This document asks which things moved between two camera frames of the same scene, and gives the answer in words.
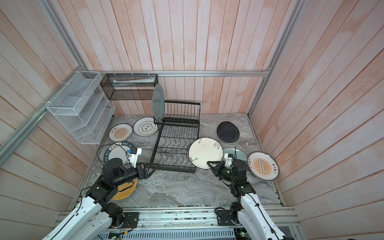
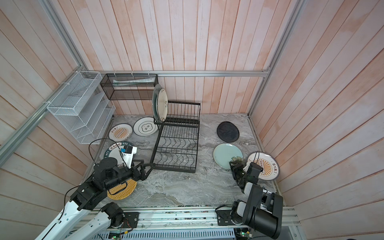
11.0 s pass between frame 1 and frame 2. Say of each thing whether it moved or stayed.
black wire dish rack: stayed
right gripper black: moved
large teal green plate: stayed
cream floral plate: moved
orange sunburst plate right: stayed
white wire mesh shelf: stayed
